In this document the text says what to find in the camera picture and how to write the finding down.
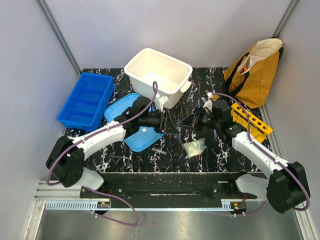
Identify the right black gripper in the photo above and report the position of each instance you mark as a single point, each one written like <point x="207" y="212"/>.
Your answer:
<point x="192" y="117"/>

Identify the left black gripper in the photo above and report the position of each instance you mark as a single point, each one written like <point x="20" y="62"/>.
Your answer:
<point x="171" y="128"/>

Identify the packet of gloves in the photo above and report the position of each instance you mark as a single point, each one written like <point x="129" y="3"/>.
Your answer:
<point x="194" y="148"/>

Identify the yellow test tube rack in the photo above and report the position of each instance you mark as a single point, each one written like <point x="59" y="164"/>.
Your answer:
<point x="259" y="130"/>

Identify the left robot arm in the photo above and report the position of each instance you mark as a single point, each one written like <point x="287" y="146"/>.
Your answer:
<point x="66" y="161"/>

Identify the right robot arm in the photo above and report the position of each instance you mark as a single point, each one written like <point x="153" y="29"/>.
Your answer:
<point x="284" y="185"/>

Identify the clear test tube lower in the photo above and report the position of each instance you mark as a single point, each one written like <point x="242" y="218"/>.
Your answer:
<point x="159" y="151"/>

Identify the light blue plastic lid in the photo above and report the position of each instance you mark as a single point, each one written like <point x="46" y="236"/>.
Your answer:
<point x="141" y="140"/>

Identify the white plastic tub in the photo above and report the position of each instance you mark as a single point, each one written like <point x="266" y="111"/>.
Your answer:
<point x="172" y="75"/>

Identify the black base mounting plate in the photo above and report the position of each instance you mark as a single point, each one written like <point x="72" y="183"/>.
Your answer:
<point x="169" y="190"/>

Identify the clear test tube left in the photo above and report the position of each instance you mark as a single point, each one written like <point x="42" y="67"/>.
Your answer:
<point x="119" y="157"/>

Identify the yellow canvas tote bag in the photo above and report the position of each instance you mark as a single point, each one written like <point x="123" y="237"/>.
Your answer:
<point x="252" y="87"/>

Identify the box inside tote bag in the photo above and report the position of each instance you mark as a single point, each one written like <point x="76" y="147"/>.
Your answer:
<point x="250" y="61"/>

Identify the blue divided organizer tray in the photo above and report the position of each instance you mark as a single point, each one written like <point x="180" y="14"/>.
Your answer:
<point x="87" y="102"/>

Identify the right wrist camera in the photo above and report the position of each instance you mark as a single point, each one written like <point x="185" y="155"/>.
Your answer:
<point x="207" y="103"/>

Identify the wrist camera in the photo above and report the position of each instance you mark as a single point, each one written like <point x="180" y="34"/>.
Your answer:
<point x="160" y="101"/>
<point x="207" y="103"/>

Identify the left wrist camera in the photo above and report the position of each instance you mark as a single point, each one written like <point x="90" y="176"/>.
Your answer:
<point x="160" y="101"/>

